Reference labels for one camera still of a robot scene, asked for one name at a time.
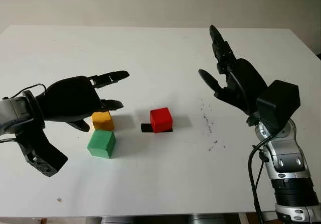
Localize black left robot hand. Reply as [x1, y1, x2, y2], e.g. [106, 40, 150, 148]
[36, 70, 130, 132]

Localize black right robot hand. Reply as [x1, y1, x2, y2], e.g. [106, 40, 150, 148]
[198, 25, 268, 117]

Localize yellow wooden block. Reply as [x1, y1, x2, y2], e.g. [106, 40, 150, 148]
[91, 110, 115, 132]

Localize green wooden block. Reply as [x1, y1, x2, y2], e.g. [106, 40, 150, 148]
[87, 130, 117, 159]

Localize red wooden block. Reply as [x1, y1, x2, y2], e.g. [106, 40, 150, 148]
[149, 107, 174, 134]

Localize black tape patch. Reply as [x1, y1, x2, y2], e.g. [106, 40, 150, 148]
[140, 123, 174, 134]

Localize grey robot torso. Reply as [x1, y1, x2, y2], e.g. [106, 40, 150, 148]
[85, 214, 251, 224]

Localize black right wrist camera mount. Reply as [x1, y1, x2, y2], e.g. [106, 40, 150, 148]
[255, 79, 301, 136]

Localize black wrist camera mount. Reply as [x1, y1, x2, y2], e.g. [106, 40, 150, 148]
[255, 79, 301, 136]
[15, 90, 69, 178]

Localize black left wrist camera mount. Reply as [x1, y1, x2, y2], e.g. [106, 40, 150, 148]
[15, 90, 69, 178]

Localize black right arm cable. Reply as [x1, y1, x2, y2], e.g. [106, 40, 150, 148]
[227, 67, 278, 224]

